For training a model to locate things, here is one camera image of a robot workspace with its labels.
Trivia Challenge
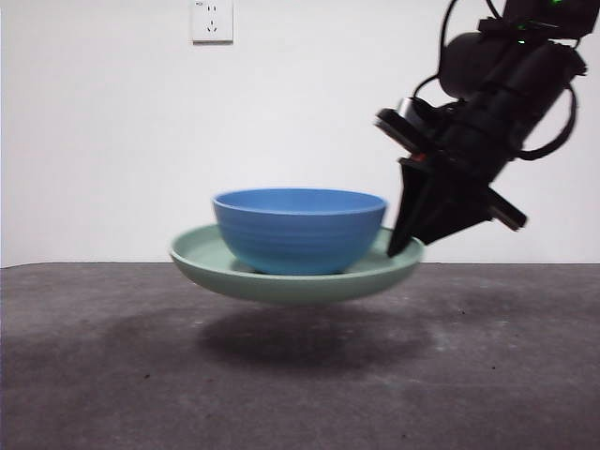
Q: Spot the blue ribbed bowl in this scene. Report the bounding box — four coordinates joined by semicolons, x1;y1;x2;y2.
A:
211;187;388;277

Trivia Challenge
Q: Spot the pale green round plate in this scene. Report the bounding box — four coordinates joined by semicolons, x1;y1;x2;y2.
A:
169;223;426;308

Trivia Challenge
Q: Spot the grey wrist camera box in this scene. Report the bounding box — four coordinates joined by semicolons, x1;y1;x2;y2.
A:
397;96;427;127

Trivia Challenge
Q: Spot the black cable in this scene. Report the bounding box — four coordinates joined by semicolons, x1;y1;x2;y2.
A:
515;83;578;161
414;0;470;102

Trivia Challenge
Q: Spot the white wall socket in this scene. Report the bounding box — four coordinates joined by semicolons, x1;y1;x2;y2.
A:
190;0;234;46

